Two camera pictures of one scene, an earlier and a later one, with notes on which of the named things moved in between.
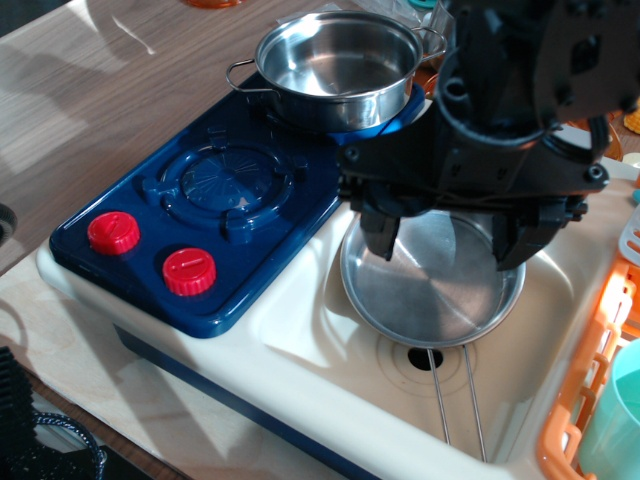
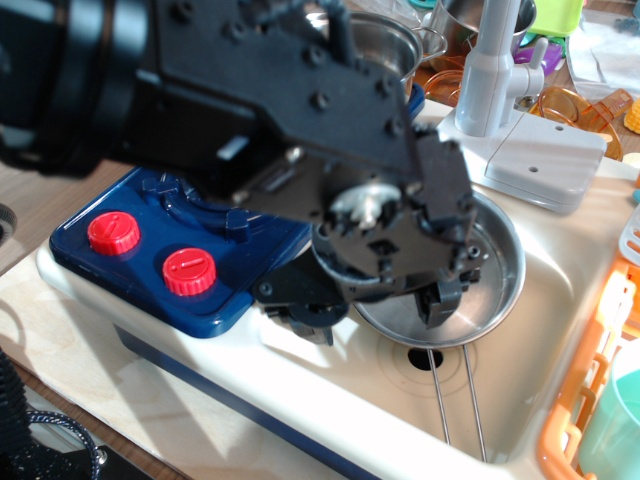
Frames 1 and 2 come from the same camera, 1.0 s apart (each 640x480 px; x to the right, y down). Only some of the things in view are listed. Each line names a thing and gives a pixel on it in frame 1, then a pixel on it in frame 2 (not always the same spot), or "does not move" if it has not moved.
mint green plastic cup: x=611 y=447 does not move
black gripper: x=427 y=165 to x=268 y=103
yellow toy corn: x=632 y=119 does not move
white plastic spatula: x=629 y=242 does not move
